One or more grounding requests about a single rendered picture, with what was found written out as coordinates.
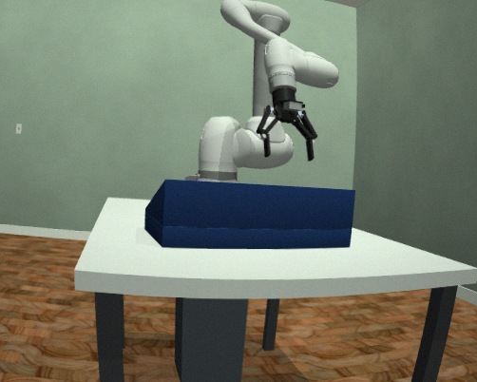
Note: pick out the blue switch panel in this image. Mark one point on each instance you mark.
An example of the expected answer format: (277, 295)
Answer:
(227, 215)

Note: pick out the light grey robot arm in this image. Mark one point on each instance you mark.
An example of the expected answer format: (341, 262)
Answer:
(224, 146)

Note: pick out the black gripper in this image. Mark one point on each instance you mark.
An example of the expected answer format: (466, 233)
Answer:
(305, 128)

